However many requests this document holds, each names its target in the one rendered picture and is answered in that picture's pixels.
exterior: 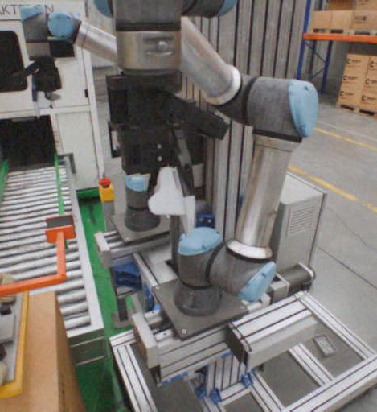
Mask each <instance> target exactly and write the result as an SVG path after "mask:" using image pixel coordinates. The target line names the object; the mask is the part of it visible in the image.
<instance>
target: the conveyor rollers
mask: <svg viewBox="0 0 377 412"><path fill-rule="evenodd" d="M59 173H60V179H61V183H66V182H67V178H66V174H65V168H64V165H59ZM61 187H62V193H63V201H64V215H67V214H68V213H72V210H71V205H70V200H69V194H68V186H67V185H63V186H61ZM52 216H59V201H58V192H57V182H56V173H55V167H45V168H38V169H31V170H25V171H12V172H8V174H7V178H6V185H5V188H4V192H3V196H2V203H1V207H0V267H1V268H0V272H2V273H3V274H4V273H6V274H13V275H11V276H12V277H14V278H15V281H16V282H21V281H25V280H29V279H33V278H40V277H45V276H49V275H53V274H57V266H56V265H57V242H52V243H47V238H46V235H45V232H44V229H47V225H46V221H45V218H47V217H52ZM74 231H75V226H74ZM75 235H76V231H75ZM78 249H79V248H78V246H77V240H76V238H75V239H70V240H68V249H66V250H65V260H66V272H67V271H71V270H75V271H71V272H67V273H66V275H67V276H68V277H67V278H66V280H64V281H63V282H70V281H74V280H77V279H81V278H83V276H82V274H83V273H82V271H81V270H78V269H81V263H80V260H79V259H80V255H79V252H78V251H79V250H78ZM35 260H36V261H35ZM75 260H77V262H75ZM72 261H73V262H72ZM67 262H70V263H67ZM19 263H21V264H19ZM15 264H16V265H15ZM4 266H5V267H4ZM49 266H50V267H49ZM44 267H47V268H44ZM40 268H42V269H40ZM37 269H38V270H37ZM30 270H31V271H30ZM26 271H28V272H26ZM22 272H24V273H22ZM19 273H21V274H19ZM63 282H62V283H63ZM83 288H84V282H83V280H79V281H75V282H70V283H64V284H61V285H58V286H52V287H48V288H44V289H41V290H34V291H31V292H30V293H29V295H34V294H39V293H43V292H46V291H50V290H55V292H56V294H57V295H59V294H62V293H67V292H70V291H74V290H79V289H83ZM86 296H87V293H86V292H85V290H80V291H77V292H73V293H70V294H66V295H60V296H57V300H58V304H59V307H61V306H63V305H67V304H70V303H76V302H79V301H84V300H87V297H86ZM60 309H61V312H62V316H63V318H65V317H68V316H71V315H77V314H79V313H84V312H87V311H88V303H87V302H85V303H79V304H76V305H72V306H69V307H63V308H60ZM90 321H91V319H90V318H89V315H86V316H82V317H78V318H75V319H70V320H67V321H64V326H65V328H66V332H67V331H71V330H73V329H77V328H82V327H85V326H88V325H90V324H91V322H90Z"/></svg>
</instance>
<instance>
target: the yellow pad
mask: <svg viewBox="0 0 377 412"><path fill-rule="evenodd" d="M29 293H30V292H29V291H25V292H21V293H17V294H16V296H15V297H16V299H15V301H5V302H1V297H0V316H3V315H9V314H13V313H15V316H16V320H15V326H14V339H13V340H10V341H7V342H3V343H0V363H3V364H4V365H5V366H6V367H7V372H6V375H5V378H4V381H3V383H2V385H1V387H0V400H1V399H3V398H8V397H11V396H14V395H19V394H21V393H22V392H23V378H24V368H23V367H24V358H25V349H26V340H27V321H28V315H27V312H28V302H29Z"/></svg>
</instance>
